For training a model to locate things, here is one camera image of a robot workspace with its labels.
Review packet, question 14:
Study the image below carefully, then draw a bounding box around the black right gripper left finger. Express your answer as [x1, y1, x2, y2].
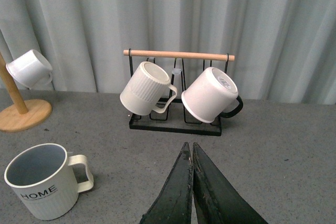
[140, 142, 194, 223]

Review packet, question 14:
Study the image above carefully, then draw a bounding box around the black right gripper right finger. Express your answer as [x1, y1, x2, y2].
[193, 143, 267, 223]

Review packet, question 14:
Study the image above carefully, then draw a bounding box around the cream HOME mug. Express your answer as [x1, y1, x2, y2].
[4, 143, 94, 220]

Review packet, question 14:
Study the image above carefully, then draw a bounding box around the cream ribbed mug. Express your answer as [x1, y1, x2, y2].
[120, 61, 177, 116]

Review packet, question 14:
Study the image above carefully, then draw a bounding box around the wooden mug tree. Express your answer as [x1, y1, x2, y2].
[1, 57, 52, 132]

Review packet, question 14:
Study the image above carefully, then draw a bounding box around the white mug on tree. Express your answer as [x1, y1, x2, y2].
[6, 49, 53, 89]

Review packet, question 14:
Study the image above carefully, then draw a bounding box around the black wire mug rack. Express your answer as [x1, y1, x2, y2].
[123, 49, 235, 136]

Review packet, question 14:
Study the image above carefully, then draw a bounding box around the white mug black handle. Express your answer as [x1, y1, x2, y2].
[181, 67, 244, 123]

